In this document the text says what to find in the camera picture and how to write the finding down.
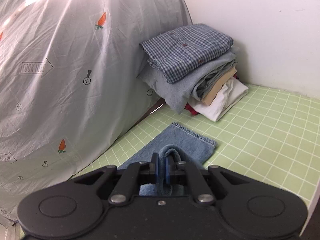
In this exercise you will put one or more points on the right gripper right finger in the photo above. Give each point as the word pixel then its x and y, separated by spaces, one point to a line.
pixel 188 175

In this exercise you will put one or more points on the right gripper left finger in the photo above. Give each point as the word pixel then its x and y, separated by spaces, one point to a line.
pixel 130 179

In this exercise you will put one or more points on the blue denim jeans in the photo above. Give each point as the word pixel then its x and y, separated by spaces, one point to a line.
pixel 182 144

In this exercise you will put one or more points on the red folded garment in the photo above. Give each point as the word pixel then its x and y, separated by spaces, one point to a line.
pixel 192 111

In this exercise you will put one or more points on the beige folded garment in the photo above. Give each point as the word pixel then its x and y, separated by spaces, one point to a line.
pixel 207 100

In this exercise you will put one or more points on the grey-blue folded garment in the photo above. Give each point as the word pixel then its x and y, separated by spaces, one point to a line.
pixel 196 84

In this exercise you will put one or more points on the white folded garment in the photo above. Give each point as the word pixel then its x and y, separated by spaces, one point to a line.
pixel 230 93

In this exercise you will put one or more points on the green grid table mat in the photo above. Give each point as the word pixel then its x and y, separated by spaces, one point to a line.
pixel 264 173

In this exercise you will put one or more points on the blue checkered folded shirt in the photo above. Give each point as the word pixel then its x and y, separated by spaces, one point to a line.
pixel 178 52

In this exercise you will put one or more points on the white carrot print sheet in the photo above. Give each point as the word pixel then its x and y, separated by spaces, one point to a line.
pixel 69 85

